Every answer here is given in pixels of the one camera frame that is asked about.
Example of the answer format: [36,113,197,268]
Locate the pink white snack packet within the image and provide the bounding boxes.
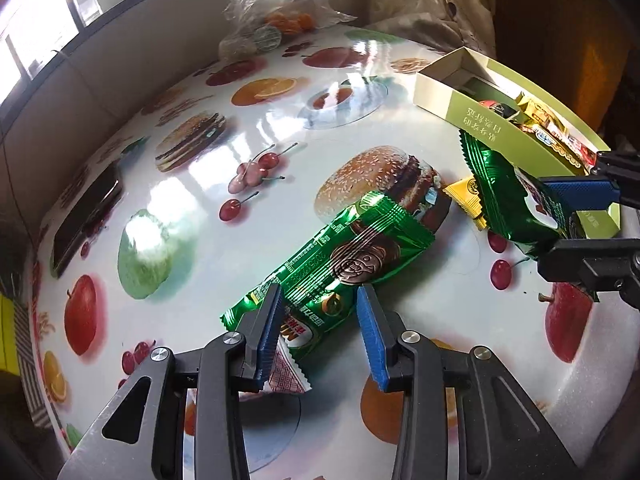
[262,327,313,396]

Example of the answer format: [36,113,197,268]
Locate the black phone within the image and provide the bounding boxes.
[50,165,124,279]

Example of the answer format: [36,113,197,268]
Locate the oranges in bag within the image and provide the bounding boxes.
[265,10,316,33]

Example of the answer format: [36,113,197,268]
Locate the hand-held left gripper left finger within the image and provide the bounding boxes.
[57,282,286,480]

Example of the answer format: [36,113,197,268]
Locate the red snack packet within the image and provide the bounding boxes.
[480,100,521,122]

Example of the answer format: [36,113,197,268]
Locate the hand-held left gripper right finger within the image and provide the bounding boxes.
[356,284,581,480]

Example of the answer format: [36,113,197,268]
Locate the black white striped box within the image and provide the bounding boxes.
[12,300,51,426]

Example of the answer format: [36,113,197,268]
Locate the round green white lid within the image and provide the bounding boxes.
[250,25,283,53]

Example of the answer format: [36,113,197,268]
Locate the yellow green storage box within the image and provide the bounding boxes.
[0,295,21,371]

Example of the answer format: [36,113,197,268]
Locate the green cardboard box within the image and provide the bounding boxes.
[414,47,623,240]

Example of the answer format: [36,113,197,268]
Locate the green snack packet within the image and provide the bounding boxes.
[459,129,601,303]
[220,191,436,361]

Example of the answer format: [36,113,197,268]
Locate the yellow snack packet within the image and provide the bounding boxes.
[515,92,551,121]
[444,177,488,231]

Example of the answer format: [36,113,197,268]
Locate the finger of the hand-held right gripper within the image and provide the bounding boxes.
[542,149,640,211]
[537,237,640,303]

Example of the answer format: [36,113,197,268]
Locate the long yellow snack bar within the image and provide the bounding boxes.
[537,107,598,153]

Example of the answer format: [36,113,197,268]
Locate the barred window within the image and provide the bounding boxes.
[0,0,221,106]

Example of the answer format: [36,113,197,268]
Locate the snack packets inside box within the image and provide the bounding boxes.
[520,122,596,168]

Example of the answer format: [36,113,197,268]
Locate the beige dotted curtain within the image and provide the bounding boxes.
[360,0,496,56]

